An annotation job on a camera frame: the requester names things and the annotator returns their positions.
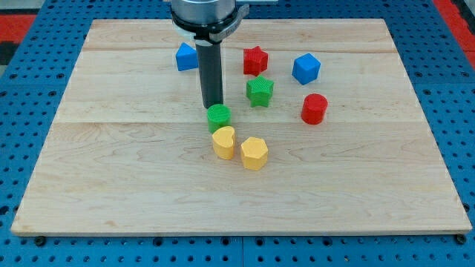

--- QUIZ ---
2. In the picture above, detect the black clamp ring mount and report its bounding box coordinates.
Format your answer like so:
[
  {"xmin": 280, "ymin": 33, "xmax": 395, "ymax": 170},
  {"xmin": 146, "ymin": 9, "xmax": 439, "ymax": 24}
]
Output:
[{"xmin": 170, "ymin": 3, "xmax": 250, "ymax": 44}]

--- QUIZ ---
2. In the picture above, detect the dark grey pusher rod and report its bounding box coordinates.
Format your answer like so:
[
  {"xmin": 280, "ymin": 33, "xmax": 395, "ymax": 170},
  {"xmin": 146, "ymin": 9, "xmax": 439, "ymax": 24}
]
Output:
[{"xmin": 196, "ymin": 43, "xmax": 223, "ymax": 108}]

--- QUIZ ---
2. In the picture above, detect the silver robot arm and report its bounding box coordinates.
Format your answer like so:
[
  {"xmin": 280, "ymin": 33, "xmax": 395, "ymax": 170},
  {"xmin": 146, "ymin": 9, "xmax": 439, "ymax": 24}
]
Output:
[{"xmin": 171, "ymin": 0, "xmax": 250, "ymax": 108}]

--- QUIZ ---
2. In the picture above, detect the blue triangle block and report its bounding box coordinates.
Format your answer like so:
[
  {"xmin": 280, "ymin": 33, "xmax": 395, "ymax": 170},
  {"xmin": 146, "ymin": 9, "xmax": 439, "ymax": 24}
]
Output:
[{"xmin": 175, "ymin": 42, "xmax": 198, "ymax": 71}]

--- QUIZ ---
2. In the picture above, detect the red star block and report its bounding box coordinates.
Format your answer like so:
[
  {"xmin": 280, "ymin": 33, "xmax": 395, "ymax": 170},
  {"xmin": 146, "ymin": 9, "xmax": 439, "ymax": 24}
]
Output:
[{"xmin": 243, "ymin": 46, "xmax": 269, "ymax": 76}]

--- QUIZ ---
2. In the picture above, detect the green cylinder block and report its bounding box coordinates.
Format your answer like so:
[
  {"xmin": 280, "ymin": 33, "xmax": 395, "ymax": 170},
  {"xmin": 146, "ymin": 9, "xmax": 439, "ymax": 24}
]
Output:
[{"xmin": 207, "ymin": 104, "xmax": 232, "ymax": 134}]

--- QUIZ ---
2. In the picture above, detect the green star block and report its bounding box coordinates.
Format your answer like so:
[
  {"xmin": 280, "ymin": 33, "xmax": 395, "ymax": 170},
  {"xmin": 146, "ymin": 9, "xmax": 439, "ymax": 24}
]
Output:
[{"xmin": 246, "ymin": 75, "xmax": 275, "ymax": 108}]

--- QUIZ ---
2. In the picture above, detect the yellow heart block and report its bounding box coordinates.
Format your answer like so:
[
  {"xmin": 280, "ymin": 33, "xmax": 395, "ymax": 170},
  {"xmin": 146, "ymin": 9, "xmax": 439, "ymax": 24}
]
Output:
[{"xmin": 212, "ymin": 126, "xmax": 236, "ymax": 160}]

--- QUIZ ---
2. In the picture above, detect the blue cube block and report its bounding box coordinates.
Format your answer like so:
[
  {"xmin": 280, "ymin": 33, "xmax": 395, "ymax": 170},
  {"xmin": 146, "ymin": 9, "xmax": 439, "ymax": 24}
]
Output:
[{"xmin": 292, "ymin": 53, "xmax": 321, "ymax": 85}]

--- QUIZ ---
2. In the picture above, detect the yellow hexagon block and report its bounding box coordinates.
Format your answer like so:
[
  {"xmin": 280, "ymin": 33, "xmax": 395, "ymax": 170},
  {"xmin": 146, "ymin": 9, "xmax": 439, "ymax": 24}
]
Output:
[{"xmin": 240, "ymin": 136, "xmax": 269, "ymax": 171}]

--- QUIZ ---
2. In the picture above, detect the red cylinder block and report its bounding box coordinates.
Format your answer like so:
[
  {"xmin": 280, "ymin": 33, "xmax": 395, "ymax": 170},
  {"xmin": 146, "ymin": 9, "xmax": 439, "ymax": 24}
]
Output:
[{"xmin": 301, "ymin": 93, "xmax": 328, "ymax": 125}]

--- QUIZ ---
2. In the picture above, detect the wooden board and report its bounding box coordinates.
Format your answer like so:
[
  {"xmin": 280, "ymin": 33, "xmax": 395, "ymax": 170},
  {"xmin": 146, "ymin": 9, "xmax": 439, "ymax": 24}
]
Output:
[{"xmin": 11, "ymin": 19, "xmax": 472, "ymax": 237}]

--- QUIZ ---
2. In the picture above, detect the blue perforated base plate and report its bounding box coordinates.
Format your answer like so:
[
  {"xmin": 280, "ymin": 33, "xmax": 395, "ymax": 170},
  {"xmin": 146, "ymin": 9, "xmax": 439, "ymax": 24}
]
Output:
[{"xmin": 1, "ymin": 0, "xmax": 474, "ymax": 266}]

